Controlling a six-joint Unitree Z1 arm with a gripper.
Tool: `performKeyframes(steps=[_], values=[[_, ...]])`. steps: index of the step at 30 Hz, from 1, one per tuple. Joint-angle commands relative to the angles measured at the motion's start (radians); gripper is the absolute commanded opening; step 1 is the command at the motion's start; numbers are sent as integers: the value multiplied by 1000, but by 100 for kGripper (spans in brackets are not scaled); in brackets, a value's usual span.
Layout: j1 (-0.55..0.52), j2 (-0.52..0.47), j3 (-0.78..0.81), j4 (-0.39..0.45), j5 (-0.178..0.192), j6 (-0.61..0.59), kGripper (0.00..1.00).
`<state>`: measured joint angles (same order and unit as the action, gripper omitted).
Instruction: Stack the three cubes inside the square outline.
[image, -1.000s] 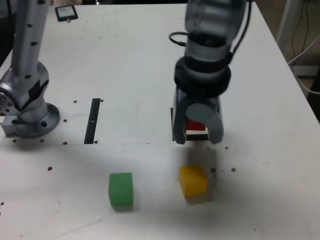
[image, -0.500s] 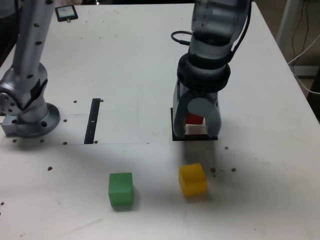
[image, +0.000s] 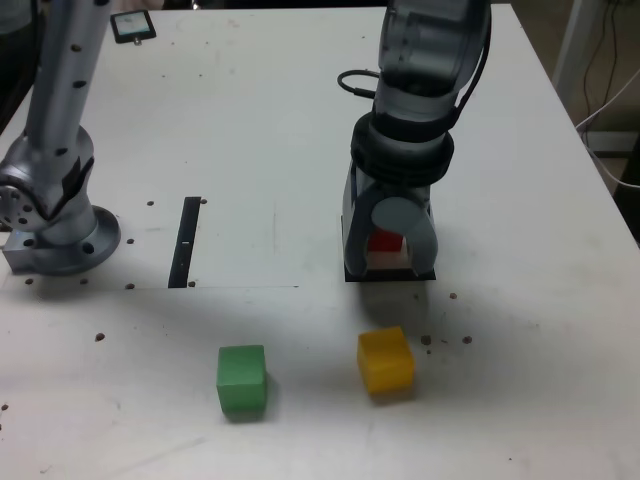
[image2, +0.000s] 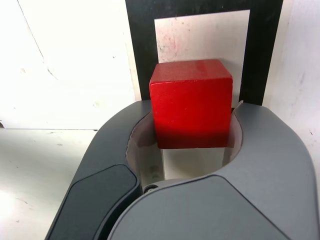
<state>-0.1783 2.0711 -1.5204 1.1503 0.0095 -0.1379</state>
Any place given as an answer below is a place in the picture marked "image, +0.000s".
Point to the black tape square outline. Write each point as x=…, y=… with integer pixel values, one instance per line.
x=390, y=276

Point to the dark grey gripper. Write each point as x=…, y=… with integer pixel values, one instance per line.
x=405, y=190

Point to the yellow cube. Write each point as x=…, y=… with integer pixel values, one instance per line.
x=385, y=360

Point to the red cube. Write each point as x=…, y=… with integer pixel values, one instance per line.
x=385, y=241

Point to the green cube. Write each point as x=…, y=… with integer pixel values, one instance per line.
x=241, y=377

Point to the white metal post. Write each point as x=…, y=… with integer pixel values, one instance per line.
x=570, y=50

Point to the black flat phone-like device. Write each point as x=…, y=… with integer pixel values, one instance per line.
x=132, y=26

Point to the black tape strip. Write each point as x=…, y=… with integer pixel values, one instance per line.
x=180, y=260

